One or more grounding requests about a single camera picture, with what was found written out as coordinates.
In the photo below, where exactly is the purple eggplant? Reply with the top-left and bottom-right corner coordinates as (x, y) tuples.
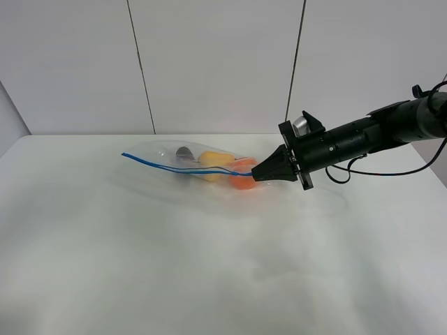
(175, 147), (197, 166)

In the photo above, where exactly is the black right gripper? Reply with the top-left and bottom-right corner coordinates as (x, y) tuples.
(252, 111), (335, 191)

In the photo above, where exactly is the yellow pear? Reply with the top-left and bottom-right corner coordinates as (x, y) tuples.
(198, 151), (235, 182)

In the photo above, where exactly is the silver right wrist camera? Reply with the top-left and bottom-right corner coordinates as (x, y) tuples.
(292, 116), (311, 137)

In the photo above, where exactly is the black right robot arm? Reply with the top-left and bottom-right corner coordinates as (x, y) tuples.
(251, 82), (446, 190)

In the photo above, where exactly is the orange fruit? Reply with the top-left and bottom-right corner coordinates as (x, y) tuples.
(228, 157), (258, 190)

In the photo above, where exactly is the clear zip bag blue strip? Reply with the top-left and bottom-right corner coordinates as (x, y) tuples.
(121, 140), (277, 196)

